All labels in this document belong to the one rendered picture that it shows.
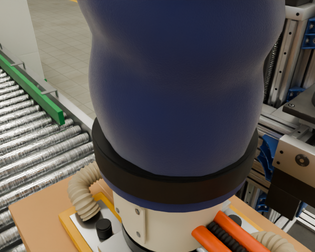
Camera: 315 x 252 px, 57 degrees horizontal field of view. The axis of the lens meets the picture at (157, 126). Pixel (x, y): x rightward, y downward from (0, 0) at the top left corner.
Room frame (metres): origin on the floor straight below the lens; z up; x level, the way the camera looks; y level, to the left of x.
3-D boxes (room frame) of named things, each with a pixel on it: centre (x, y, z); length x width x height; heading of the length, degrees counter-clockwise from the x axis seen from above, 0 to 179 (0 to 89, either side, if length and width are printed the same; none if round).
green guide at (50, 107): (1.94, 1.00, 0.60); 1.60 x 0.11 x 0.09; 40
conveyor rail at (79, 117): (1.71, 0.72, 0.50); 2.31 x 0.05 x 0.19; 40
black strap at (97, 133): (0.34, -0.03, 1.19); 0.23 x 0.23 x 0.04
